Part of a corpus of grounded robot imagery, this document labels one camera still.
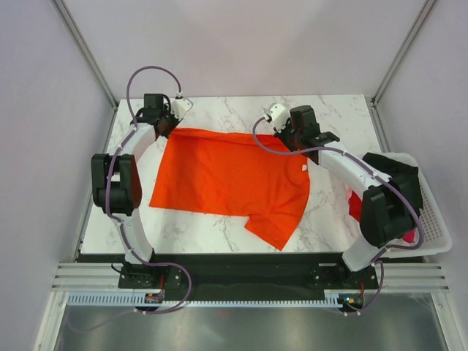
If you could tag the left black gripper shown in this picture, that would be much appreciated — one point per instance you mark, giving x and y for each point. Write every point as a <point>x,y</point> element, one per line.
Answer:
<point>175,121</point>

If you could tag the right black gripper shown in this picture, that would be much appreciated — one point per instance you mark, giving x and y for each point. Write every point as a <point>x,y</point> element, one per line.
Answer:
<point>281,135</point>

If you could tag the orange t shirt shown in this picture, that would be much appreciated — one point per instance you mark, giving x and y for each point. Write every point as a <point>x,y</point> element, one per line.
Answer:
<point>234,174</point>

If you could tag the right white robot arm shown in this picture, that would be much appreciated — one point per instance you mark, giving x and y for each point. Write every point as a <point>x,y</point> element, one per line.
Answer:
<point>391,199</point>

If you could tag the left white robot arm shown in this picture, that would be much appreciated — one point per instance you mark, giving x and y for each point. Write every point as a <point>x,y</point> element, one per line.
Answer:
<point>116,186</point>

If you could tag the red t shirt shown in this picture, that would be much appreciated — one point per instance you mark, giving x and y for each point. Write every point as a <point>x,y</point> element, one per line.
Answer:
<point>354,205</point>

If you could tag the black t shirt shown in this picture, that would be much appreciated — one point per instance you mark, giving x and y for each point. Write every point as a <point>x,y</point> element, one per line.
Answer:
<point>394,169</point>

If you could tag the pink t shirt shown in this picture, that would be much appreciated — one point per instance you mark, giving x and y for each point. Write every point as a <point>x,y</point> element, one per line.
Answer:
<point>409,237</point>

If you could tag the white plastic basket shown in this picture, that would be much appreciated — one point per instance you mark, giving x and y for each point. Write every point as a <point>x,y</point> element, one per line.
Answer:
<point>436,238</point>

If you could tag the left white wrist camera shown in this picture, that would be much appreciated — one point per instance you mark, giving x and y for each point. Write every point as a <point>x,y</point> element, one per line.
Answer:
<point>180,106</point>

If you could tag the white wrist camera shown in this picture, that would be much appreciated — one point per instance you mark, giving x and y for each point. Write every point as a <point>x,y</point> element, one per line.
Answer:
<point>180,106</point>
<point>277,116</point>

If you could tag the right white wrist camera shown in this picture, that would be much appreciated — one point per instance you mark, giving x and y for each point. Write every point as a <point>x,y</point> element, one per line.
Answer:
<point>277,116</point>

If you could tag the left aluminium corner post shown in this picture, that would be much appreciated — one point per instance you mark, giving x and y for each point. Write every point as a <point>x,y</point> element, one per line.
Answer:
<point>72,27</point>

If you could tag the aluminium corner post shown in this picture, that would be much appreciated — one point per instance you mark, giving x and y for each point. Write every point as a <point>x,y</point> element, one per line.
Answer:
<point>408,41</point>
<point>72,27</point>

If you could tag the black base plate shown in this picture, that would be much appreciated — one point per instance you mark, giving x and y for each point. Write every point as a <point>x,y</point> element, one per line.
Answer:
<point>190,292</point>

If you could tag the right aluminium corner post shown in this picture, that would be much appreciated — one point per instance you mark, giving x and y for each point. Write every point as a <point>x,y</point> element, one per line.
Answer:
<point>408,41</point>

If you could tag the blue slotted cable duct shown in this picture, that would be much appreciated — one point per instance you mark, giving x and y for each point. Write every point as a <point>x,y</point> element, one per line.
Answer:
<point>145,299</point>

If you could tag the aluminium frame rail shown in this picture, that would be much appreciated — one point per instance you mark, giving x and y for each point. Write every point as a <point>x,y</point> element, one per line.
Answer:
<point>391,277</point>

